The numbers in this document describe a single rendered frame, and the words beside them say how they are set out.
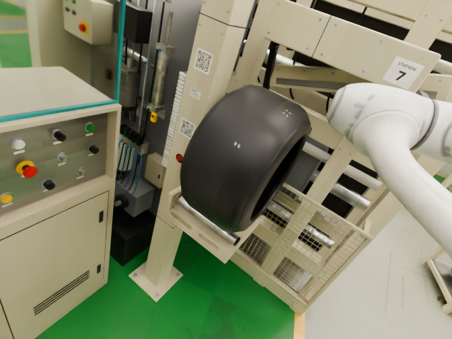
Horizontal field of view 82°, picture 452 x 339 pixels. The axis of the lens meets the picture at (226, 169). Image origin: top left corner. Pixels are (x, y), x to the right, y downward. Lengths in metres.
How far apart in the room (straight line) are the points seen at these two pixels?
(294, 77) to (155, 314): 1.61
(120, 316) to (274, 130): 1.49
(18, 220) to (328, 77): 1.33
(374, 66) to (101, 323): 1.88
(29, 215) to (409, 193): 1.13
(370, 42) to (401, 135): 0.65
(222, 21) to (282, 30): 0.29
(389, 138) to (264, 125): 0.45
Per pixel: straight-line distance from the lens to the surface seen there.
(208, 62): 1.04
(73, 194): 1.24
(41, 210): 1.20
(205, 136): 0.87
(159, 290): 1.99
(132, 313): 1.92
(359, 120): 0.53
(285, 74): 1.32
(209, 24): 1.04
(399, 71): 1.11
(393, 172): 0.46
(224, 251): 1.18
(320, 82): 1.27
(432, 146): 0.59
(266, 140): 0.83
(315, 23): 1.15
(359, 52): 1.11
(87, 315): 1.93
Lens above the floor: 1.74
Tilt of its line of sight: 33 degrees down
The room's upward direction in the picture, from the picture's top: 21 degrees clockwise
